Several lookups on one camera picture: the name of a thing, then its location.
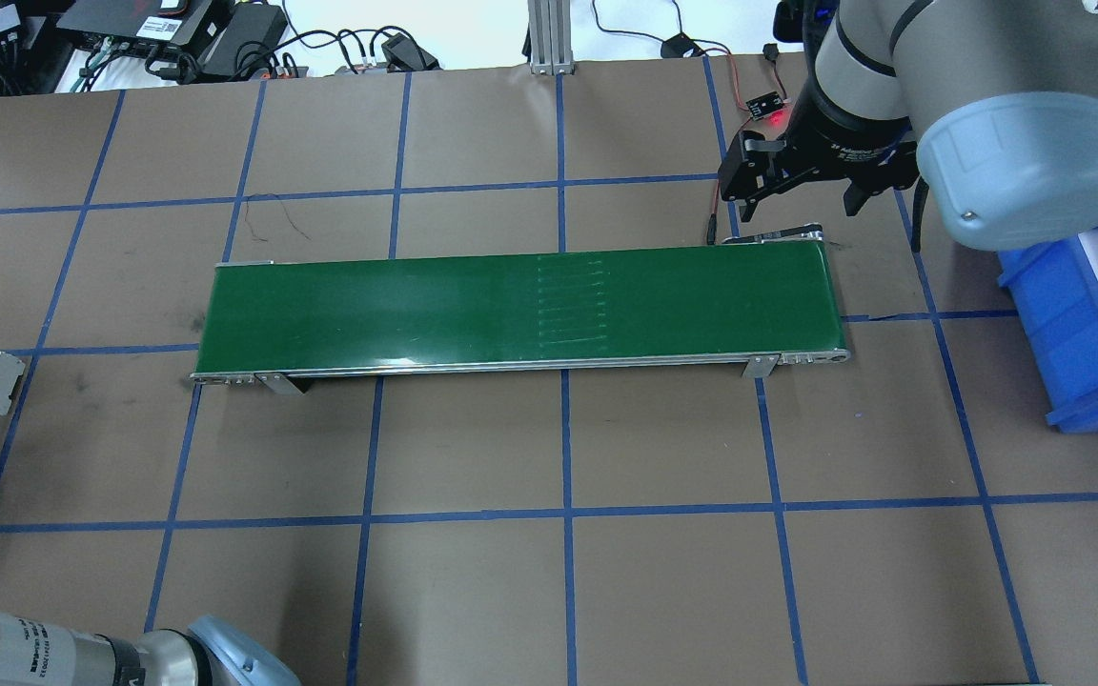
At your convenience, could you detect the black power adapter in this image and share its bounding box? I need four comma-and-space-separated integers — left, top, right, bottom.
195, 3, 289, 83

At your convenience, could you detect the green conveyor belt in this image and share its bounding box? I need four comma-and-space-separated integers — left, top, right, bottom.
191, 234, 851, 393

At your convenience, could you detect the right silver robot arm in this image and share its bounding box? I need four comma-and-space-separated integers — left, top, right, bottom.
716, 1, 1098, 252

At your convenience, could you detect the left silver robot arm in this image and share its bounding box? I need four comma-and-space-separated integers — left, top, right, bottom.
0, 612, 301, 685

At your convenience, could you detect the blue plastic storage bin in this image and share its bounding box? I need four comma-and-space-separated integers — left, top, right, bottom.
997, 229, 1098, 434

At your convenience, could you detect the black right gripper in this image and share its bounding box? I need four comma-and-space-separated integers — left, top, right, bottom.
718, 91, 920, 223

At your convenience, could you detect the aluminium frame post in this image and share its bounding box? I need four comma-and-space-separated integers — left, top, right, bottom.
526, 0, 576, 75

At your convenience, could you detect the small black circuit board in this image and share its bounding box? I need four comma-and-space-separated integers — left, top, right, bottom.
744, 91, 789, 123

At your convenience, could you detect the red black conveyor wire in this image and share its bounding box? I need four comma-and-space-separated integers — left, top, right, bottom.
705, 42, 788, 249

